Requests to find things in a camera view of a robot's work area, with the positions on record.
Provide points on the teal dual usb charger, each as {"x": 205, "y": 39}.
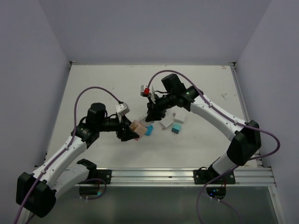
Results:
{"x": 176, "y": 128}

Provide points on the light blue charger plug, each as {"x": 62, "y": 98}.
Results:
{"x": 149, "y": 130}

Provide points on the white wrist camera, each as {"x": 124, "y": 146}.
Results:
{"x": 122, "y": 109}
{"x": 148, "y": 92}

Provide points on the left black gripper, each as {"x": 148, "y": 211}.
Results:
{"x": 127, "y": 133}

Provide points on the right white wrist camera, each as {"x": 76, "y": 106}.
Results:
{"x": 148, "y": 92}

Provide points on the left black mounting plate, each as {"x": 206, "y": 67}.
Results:
{"x": 104, "y": 174}

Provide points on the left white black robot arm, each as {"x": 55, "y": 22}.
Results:
{"x": 38, "y": 191}

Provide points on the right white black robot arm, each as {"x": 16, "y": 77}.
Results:
{"x": 244, "y": 137}

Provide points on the rounded white charger plug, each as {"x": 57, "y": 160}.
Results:
{"x": 142, "y": 119}

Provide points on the black mounting plate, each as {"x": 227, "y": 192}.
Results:
{"x": 104, "y": 174}
{"x": 203, "y": 175}

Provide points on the pink cube socket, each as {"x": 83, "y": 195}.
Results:
{"x": 138, "y": 128}

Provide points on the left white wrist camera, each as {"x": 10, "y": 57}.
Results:
{"x": 122, "y": 109}

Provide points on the aluminium front rail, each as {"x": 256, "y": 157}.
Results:
{"x": 153, "y": 177}

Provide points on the aluminium rail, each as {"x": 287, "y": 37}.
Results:
{"x": 252, "y": 163}
{"x": 153, "y": 177}

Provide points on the aluminium right side rail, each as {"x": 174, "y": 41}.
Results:
{"x": 252, "y": 163}

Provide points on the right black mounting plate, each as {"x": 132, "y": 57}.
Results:
{"x": 203, "y": 175}

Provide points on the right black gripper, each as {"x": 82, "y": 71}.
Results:
{"x": 154, "y": 113}

